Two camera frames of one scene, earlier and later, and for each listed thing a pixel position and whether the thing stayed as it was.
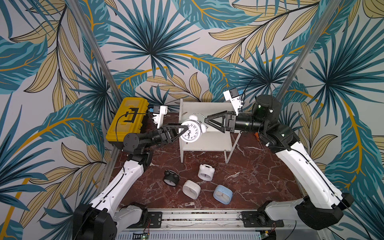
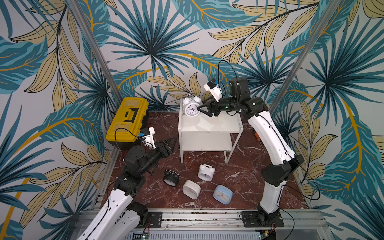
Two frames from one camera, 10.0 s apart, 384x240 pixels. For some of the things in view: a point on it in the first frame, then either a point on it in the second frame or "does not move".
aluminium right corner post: (309, 50) does not move
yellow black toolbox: (128, 120) does not move
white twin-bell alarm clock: (196, 128) to (190, 106)
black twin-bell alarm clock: (171, 178) does not move
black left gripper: (164, 134) to (167, 150)
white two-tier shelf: (213, 140) does not move
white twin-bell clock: (206, 172) does not move
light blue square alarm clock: (222, 194) does not move
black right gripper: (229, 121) to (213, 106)
